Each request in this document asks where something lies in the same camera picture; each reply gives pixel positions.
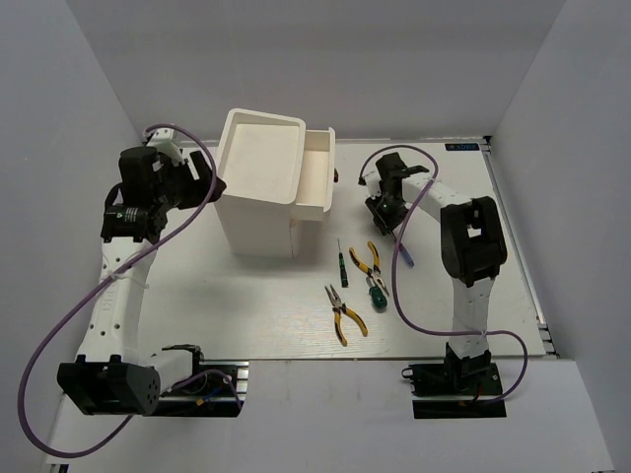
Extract stubby green screwdriver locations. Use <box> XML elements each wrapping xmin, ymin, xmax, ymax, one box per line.
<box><xmin>366</xmin><ymin>276</ymin><xmax>387</xmax><ymax>313</ymax></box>

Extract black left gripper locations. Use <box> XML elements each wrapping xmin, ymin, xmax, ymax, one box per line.
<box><xmin>154</xmin><ymin>150</ymin><xmax>227</xmax><ymax>211</ymax></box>

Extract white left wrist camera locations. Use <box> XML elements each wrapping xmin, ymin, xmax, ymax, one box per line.
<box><xmin>144</xmin><ymin>127</ymin><xmax>184</xmax><ymax>166</ymax></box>

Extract white drawer cabinet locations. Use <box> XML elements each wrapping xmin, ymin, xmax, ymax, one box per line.
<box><xmin>215</xmin><ymin>108</ymin><xmax>314</xmax><ymax>258</ymax></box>

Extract slim green precision screwdriver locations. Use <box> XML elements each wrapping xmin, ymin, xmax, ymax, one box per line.
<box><xmin>337</xmin><ymin>239</ymin><xmax>349</xmax><ymax>288</ymax></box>

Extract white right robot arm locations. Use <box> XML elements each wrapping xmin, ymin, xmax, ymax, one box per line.
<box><xmin>359</xmin><ymin>146</ymin><xmax>508</xmax><ymax>393</ymax></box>

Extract white top drawer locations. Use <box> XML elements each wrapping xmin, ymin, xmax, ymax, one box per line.
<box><xmin>292</xmin><ymin>128</ymin><xmax>335</xmax><ymax>222</ymax></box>

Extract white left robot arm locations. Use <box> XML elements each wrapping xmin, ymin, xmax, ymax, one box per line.
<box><xmin>57</xmin><ymin>146</ymin><xmax>226</xmax><ymax>416</ymax></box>

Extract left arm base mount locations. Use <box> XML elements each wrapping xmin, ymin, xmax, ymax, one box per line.
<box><xmin>152</xmin><ymin>361</ymin><xmax>249</xmax><ymax>419</ymax></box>

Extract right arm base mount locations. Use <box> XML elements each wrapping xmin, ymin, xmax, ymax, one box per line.
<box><xmin>401</xmin><ymin>363</ymin><xmax>507</xmax><ymax>420</ymax></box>

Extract blue handled screwdriver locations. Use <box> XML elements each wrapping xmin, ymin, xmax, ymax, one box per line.
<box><xmin>399</xmin><ymin>243</ymin><xmax>415</xmax><ymax>268</ymax></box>

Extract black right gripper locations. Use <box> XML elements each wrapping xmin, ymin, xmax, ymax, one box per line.
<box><xmin>365</xmin><ymin>188</ymin><xmax>410</xmax><ymax>236</ymax></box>

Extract yellow needle-nose pliers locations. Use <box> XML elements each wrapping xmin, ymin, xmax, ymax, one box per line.
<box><xmin>323</xmin><ymin>285</ymin><xmax>369</xmax><ymax>347</ymax></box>
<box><xmin>349</xmin><ymin>240</ymin><xmax>389</xmax><ymax>297</ymax></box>

